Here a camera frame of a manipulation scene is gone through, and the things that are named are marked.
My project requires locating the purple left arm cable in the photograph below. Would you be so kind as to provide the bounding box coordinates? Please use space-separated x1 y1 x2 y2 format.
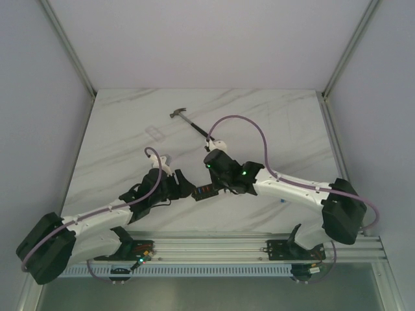
19 147 163 286

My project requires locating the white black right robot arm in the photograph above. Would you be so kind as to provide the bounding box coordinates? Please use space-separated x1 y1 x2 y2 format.
204 141 367 259

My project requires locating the clear plastic fuse box cover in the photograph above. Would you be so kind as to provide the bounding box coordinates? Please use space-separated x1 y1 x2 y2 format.
145 126 165 143

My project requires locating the white slotted cable duct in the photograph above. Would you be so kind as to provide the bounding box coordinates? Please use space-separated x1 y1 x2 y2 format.
60 262 292 278

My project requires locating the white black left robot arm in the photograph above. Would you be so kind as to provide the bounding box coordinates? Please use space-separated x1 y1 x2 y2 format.
16 153 195 284

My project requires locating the claw hammer black handle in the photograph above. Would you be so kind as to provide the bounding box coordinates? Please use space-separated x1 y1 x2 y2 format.
169 108 208 139

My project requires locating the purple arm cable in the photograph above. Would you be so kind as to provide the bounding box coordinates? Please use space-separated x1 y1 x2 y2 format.
19 147 163 286
206 115 381 286

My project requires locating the aluminium front rail base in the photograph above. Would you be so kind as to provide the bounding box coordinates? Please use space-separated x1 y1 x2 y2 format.
64 230 388 264

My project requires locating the aluminium frame post left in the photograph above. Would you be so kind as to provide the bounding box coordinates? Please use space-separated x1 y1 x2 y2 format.
38 0 97 100

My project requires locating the black fuse box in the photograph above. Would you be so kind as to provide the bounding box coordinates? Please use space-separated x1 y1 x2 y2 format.
191 183 219 202

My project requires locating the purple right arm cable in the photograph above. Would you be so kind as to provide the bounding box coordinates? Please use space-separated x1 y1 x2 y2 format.
206 115 381 286

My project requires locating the aluminium frame rail right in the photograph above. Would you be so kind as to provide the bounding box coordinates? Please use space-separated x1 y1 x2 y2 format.
320 0 383 98

